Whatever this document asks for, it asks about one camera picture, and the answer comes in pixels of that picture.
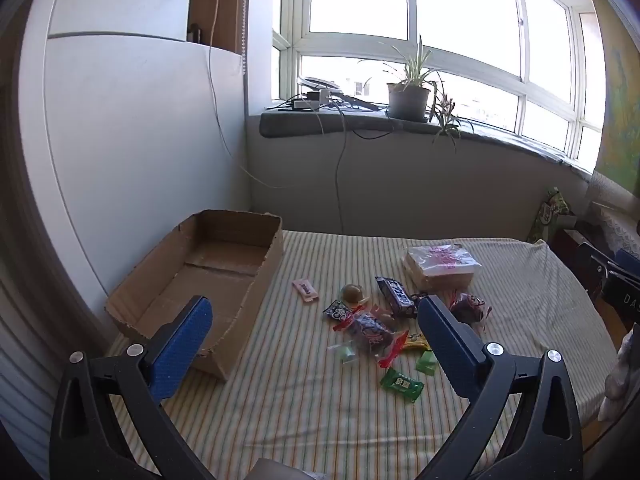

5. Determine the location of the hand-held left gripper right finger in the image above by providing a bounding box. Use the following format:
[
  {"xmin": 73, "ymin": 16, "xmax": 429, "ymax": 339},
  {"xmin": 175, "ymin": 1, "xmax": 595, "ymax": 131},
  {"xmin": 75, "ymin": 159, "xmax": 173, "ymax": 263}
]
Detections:
[{"xmin": 415, "ymin": 294, "xmax": 585, "ymax": 480}]

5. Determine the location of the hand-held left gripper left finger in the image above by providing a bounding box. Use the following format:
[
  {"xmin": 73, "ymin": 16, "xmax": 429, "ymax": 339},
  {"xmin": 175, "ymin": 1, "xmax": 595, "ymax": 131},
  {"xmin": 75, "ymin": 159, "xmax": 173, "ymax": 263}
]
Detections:
[{"xmin": 49, "ymin": 295, "xmax": 217, "ymax": 480}]

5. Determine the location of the large chocolate bar packet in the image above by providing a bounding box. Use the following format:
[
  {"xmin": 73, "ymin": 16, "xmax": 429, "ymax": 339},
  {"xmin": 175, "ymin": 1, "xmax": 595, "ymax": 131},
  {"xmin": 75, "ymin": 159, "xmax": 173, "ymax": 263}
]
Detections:
[{"xmin": 375, "ymin": 275, "xmax": 419, "ymax": 319}]

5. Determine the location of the dark packet with red ends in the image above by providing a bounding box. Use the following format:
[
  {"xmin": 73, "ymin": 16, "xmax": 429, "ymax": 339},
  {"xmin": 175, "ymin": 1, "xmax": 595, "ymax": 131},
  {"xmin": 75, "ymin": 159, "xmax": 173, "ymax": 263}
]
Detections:
[{"xmin": 334, "ymin": 307, "xmax": 410, "ymax": 368}]

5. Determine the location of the clear green candy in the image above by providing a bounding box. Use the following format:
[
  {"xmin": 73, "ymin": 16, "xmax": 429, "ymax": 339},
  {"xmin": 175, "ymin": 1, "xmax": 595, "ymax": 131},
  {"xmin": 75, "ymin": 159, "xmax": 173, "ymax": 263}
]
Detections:
[{"xmin": 327, "ymin": 340, "xmax": 361, "ymax": 366}]

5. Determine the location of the cardboard box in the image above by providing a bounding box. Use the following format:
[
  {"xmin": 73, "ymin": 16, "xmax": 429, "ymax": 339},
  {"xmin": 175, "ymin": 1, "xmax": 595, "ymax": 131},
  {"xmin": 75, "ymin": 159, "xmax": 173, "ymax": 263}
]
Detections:
[{"xmin": 104, "ymin": 209, "xmax": 285, "ymax": 382}]

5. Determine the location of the small black snack packet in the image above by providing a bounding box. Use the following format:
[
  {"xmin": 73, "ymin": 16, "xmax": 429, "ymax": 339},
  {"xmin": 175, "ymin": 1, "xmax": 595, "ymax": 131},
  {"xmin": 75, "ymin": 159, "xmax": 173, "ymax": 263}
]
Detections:
[{"xmin": 322, "ymin": 300, "xmax": 357, "ymax": 330}]

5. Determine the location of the dark brown snack packet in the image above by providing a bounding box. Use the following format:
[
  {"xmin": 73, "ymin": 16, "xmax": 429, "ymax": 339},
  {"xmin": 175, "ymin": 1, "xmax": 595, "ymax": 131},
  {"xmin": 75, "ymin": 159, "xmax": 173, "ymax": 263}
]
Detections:
[{"xmin": 446, "ymin": 290, "xmax": 493, "ymax": 333}]

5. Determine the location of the green candy packet white label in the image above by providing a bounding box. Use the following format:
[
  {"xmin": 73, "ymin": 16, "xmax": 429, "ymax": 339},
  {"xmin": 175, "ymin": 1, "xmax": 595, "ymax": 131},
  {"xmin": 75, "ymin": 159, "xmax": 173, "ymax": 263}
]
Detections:
[{"xmin": 379, "ymin": 367, "xmax": 425, "ymax": 404}]

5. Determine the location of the bagged sliced bread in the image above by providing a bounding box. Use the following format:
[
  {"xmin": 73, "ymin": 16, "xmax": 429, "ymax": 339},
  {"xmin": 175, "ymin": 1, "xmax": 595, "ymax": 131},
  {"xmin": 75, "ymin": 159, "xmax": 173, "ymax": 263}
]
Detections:
[{"xmin": 401, "ymin": 242, "xmax": 483, "ymax": 292}]

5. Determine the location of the pink candy packet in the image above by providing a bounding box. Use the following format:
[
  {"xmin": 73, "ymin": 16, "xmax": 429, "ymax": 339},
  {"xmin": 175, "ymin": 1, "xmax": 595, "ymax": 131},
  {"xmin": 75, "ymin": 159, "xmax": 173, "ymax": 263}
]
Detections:
[{"xmin": 292, "ymin": 278, "xmax": 320, "ymax": 303}]

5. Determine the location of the striped tablecloth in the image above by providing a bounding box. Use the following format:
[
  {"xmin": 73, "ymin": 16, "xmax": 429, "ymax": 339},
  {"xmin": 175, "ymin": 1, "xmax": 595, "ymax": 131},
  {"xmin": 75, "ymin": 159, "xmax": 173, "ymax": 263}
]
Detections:
[{"xmin": 107, "ymin": 230, "xmax": 618, "ymax": 480}]

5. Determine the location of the green patterned bag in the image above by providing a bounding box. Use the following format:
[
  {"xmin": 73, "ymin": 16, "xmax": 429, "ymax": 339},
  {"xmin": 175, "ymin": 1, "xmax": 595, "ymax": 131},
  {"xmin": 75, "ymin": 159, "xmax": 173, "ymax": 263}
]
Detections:
[{"xmin": 529, "ymin": 187, "xmax": 577, "ymax": 243}]

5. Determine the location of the white lace cloth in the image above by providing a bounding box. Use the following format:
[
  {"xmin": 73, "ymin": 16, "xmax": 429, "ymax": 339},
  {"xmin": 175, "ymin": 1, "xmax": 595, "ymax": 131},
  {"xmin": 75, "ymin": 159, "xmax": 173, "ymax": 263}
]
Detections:
[{"xmin": 585, "ymin": 170, "xmax": 640, "ymax": 256}]

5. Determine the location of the white wardrobe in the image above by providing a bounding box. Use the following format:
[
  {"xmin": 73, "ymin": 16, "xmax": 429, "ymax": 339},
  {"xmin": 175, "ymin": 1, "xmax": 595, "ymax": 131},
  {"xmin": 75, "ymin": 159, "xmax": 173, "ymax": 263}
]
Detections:
[{"xmin": 17, "ymin": 0, "xmax": 252, "ymax": 341}]

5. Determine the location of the small drooping plant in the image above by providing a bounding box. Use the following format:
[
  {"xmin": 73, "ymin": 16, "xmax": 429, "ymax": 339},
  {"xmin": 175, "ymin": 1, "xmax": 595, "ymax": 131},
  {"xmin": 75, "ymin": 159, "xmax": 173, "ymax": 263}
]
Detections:
[{"xmin": 427, "ymin": 72, "xmax": 476, "ymax": 153}]

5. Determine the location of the potted spider plant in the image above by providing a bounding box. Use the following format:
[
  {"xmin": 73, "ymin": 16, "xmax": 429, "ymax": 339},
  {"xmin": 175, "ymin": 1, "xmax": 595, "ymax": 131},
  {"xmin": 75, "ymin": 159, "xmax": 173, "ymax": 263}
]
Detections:
[{"xmin": 357, "ymin": 35, "xmax": 446, "ymax": 123}]

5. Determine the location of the brown wooden cabinet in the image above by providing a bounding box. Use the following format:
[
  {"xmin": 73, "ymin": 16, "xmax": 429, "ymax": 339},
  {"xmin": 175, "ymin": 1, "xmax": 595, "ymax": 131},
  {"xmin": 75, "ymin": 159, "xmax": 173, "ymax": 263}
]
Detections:
[{"xmin": 187, "ymin": 0, "xmax": 249, "ymax": 57}]

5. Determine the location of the white hanging cable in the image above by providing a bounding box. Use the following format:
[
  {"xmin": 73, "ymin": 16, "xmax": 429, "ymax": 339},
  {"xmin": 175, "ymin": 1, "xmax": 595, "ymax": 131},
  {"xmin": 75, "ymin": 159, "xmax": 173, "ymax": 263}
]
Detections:
[{"xmin": 315, "ymin": 104, "xmax": 352, "ymax": 233}]

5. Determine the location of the black cable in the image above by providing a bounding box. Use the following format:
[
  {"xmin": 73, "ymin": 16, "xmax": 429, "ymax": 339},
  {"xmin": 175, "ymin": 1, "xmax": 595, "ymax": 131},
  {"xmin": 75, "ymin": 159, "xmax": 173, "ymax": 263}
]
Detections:
[{"xmin": 350, "ymin": 127, "xmax": 396, "ymax": 141}]

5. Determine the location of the thin white wall cable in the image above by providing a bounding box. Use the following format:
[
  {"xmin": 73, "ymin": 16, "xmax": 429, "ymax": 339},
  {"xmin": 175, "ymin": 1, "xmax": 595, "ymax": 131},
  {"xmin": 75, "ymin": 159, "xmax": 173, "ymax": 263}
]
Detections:
[{"xmin": 207, "ymin": 0, "xmax": 301, "ymax": 190}]

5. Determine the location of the wall map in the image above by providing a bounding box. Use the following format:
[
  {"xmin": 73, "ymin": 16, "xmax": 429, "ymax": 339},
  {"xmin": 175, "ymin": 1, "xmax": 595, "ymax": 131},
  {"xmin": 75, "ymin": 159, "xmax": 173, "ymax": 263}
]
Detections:
[{"xmin": 582, "ymin": 0, "xmax": 640, "ymax": 188}]

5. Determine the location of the white window frame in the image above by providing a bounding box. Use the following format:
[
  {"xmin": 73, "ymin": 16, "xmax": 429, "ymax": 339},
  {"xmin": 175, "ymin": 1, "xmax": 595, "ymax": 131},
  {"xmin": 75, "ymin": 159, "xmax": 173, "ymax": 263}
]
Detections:
[{"xmin": 272, "ymin": 0, "xmax": 608, "ymax": 173}]

